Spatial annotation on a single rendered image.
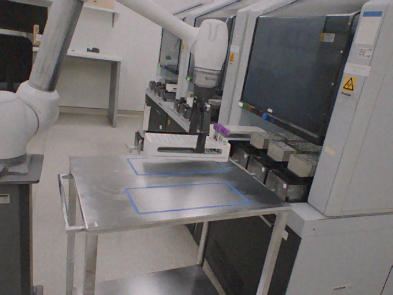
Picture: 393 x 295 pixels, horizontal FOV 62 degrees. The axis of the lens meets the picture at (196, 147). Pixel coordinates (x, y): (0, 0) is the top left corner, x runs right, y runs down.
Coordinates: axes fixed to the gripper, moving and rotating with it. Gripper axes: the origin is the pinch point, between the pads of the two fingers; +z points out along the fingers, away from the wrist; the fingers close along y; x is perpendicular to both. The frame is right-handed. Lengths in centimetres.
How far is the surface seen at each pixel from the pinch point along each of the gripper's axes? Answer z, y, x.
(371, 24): -47, 21, 42
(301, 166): 4.4, 9.7, 40.1
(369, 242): 30, 25, 69
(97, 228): 9, 40, -35
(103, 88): 51, -386, -15
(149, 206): 8.7, 31.0, -21.2
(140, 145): 12.8, -29.0, -14.8
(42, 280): 91, -41, -55
